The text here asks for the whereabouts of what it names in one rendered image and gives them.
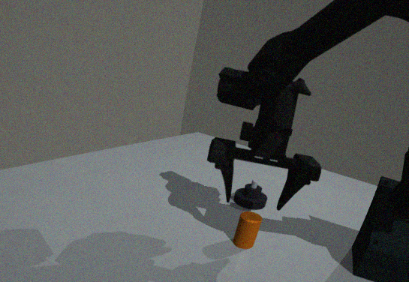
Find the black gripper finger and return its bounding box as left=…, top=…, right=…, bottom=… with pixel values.
left=215, top=162, right=234, bottom=203
left=277, top=169, right=311, bottom=211

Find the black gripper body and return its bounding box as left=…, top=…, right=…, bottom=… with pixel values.
left=207, top=113, right=321, bottom=182

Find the orange knob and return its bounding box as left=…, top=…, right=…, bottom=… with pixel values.
left=233, top=211, right=262, bottom=249

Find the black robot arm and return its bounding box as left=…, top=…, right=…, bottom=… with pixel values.
left=217, top=0, right=409, bottom=223

